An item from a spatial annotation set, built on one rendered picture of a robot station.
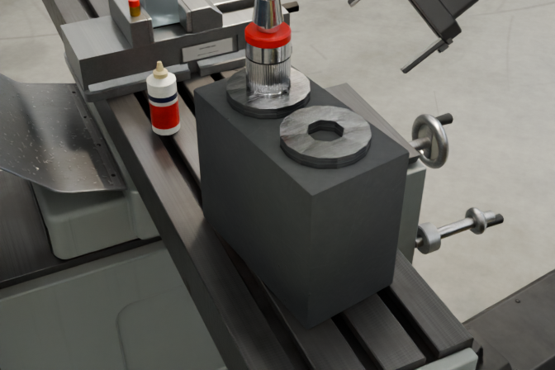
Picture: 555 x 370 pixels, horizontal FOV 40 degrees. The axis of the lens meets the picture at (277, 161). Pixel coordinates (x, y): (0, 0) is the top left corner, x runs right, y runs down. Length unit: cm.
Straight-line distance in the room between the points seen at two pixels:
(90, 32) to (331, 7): 240
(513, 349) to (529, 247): 109
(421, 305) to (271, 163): 25
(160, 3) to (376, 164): 56
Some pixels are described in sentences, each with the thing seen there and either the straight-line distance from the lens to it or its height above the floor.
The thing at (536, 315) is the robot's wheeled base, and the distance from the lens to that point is 135.
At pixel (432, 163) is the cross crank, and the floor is 60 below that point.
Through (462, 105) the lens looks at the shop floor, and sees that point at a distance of 292.
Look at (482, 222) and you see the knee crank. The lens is 159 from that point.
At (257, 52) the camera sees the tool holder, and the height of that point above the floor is 118.
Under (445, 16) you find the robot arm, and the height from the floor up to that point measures 114.
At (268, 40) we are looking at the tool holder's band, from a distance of 76.
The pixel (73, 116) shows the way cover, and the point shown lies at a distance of 128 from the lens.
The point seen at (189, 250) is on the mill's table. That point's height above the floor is 93.
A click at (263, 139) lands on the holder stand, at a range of 75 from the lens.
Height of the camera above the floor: 156
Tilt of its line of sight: 38 degrees down
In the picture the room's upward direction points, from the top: straight up
